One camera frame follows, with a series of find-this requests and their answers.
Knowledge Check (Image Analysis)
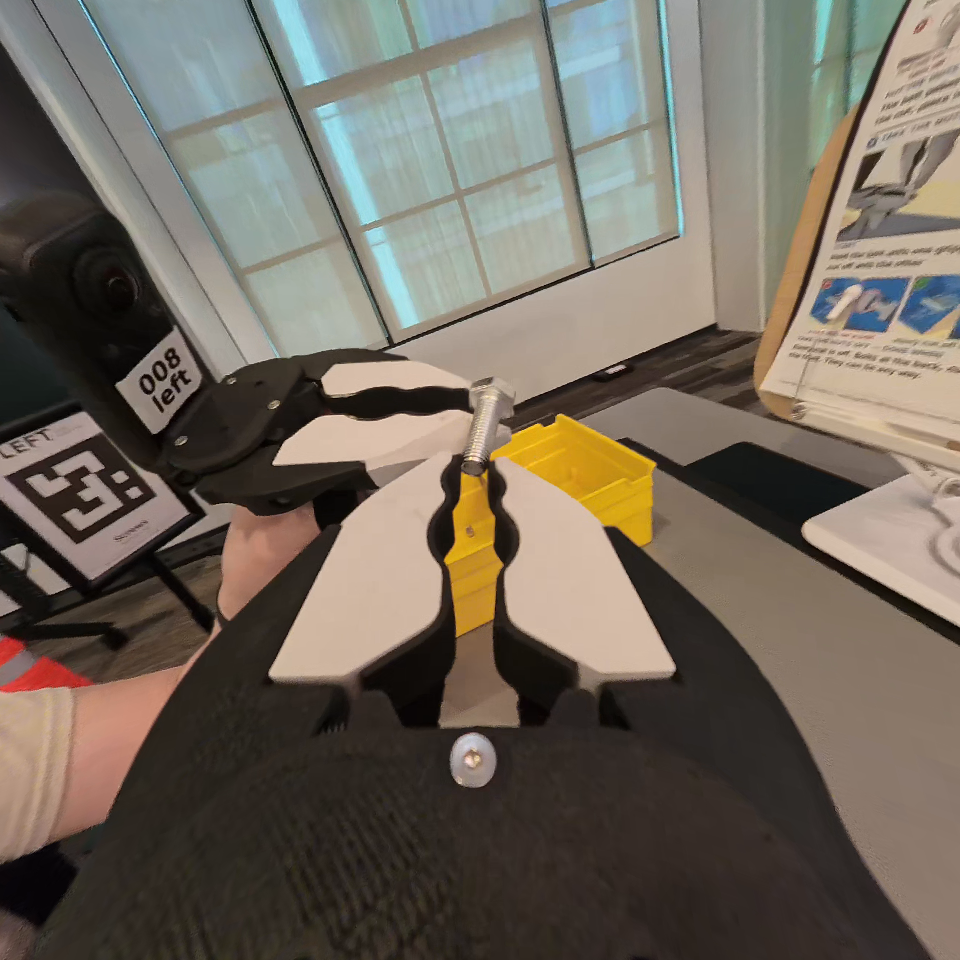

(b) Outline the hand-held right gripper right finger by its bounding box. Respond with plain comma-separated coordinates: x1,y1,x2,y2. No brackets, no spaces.
487,456,678,710

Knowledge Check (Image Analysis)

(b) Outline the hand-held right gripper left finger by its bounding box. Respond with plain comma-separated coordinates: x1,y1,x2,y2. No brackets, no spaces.
266,452,461,726

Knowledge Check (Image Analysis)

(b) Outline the black table pad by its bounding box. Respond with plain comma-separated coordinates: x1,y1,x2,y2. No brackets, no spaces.
686,442,875,530

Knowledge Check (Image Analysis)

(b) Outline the black white marker sign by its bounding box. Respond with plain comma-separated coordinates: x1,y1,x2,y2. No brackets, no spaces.
0,411,207,588

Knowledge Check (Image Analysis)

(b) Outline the person's left hand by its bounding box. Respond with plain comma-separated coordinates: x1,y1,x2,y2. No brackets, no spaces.
216,491,342,639

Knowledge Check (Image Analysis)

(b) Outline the black sign stand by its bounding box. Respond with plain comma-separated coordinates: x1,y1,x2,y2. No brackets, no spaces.
0,517,220,654

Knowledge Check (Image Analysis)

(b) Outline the silver hex bolt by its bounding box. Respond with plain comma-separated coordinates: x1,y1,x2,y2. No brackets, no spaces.
459,377,519,478

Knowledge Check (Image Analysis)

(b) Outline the person's left forearm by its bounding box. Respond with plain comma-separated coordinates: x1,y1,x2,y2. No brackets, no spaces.
0,626,230,864

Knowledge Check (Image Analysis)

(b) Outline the wooden instruction board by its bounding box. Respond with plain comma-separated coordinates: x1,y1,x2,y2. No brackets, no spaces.
752,105,960,451

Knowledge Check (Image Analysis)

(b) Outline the illustrated instruction sheet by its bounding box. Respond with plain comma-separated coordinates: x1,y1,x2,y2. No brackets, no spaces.
759,0,960,412

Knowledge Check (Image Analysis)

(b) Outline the white board stand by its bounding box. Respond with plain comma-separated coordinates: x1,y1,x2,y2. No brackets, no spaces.
787,397,960,630

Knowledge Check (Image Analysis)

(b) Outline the white framed glass door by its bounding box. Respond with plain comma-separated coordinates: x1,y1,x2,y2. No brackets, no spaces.
30,0,717,365

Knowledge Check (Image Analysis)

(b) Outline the orange safety vest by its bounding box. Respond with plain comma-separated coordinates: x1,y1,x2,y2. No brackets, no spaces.
0,636,93,693

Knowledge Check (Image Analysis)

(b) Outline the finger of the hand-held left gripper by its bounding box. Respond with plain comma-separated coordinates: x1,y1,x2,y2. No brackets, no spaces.
321,360,475,421
272,408,481,490

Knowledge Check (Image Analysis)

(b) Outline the yellow parts bin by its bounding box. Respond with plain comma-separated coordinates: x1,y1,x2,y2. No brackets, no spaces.
442,414,658,639

